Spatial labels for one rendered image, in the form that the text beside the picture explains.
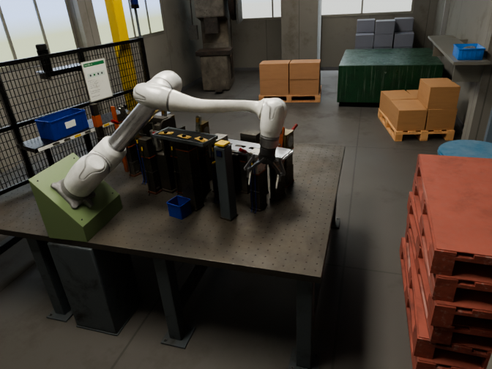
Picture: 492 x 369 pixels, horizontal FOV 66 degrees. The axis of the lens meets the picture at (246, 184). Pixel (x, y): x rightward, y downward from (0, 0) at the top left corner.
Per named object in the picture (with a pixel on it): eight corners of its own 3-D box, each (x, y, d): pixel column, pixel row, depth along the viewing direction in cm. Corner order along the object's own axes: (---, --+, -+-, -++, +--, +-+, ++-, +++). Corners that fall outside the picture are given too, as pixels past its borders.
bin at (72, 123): (90, 127, 280) (86, 109, 274) (55, 140, 256) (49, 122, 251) (75, 124, 287) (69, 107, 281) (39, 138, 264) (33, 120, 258)
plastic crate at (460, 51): (483, 60, 376) (486, 47, 370) (456, 60, 383) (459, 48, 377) (475, 54, 405) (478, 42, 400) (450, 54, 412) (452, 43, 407)
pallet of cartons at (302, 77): (266, 91, 771) (265, 56, 740) (324, 91, 738) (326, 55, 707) (255, 102, 701) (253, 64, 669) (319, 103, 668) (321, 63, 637)
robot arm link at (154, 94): (167, 90, 166) (177, 81, 177) (127, 81, 167) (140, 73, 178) (165, 117, 173) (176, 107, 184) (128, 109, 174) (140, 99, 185)
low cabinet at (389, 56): (438, 109, 600) (445, 64, 568) (335, 107, 645) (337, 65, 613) (425, 84, 747) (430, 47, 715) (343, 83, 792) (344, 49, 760)
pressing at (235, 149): (297, 148, 229) (297, 146, 228) (280, 162, 212) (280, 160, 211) (137, 122, 297) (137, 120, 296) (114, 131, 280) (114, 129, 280)
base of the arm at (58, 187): (79, 215, 203) (83, 210, 200) (49, 185, 201) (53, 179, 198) (100, 200, 218) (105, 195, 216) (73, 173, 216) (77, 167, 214)
